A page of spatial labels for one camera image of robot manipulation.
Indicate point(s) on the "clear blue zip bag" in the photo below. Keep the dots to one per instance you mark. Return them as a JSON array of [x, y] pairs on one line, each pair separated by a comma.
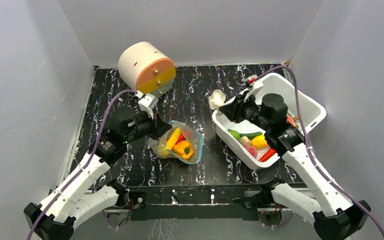
[[196, 140]]

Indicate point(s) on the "green cucumber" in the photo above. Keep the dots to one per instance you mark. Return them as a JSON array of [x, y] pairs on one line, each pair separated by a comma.
[[238, 135]]

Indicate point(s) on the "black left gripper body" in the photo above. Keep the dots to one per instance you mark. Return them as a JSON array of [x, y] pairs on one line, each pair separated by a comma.
[[146, 126]]

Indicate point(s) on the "beige garlic bulb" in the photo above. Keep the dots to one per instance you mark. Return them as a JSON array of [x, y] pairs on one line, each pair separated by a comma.
[[244, 141]]

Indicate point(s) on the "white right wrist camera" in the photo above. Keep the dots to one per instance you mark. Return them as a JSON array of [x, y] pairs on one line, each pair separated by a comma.
[[253, 86]]

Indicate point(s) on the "watermelon slice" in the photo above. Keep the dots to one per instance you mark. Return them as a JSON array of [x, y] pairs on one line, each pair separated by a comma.
[[291, 121]]

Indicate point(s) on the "pink peach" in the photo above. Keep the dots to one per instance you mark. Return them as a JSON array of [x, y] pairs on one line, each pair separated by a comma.
[[252, 151]]

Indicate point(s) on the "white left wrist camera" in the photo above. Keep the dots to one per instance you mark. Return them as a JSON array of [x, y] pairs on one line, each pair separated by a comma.
[[147, 103]]

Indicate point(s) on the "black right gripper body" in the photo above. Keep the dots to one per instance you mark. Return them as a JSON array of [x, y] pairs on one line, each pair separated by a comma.
[[230, 108]]

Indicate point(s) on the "white garlic head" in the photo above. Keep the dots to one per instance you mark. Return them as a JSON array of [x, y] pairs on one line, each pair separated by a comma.
[[217, 99]]

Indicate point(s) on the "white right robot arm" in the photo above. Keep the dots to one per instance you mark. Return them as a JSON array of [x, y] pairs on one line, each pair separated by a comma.
[[333, 215]]

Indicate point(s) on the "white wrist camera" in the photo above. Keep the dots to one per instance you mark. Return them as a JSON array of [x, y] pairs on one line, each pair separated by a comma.
[[147, 103], [253, 86]]

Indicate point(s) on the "round pastel drawer cabinet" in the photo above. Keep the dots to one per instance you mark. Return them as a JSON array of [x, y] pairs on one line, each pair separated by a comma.
[[146, 69]]

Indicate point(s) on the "yellow bell pepper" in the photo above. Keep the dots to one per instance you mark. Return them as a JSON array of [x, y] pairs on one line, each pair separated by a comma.
[[183, 149]]

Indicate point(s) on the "yellow mango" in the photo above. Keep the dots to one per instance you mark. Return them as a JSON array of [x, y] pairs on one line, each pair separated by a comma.
[[259, 142]]

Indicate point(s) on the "long yellow banana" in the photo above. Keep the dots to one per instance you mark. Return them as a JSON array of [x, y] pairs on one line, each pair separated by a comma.
[[172, 140]]

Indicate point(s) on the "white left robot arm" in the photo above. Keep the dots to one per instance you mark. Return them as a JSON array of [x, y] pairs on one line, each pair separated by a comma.
[[100, 157]]

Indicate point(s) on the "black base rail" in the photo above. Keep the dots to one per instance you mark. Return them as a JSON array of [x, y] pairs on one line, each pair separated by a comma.
[[247, 202]]

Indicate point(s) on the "red chili pepper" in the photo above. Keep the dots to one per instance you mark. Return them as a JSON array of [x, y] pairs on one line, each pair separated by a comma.
[[270, 153]]

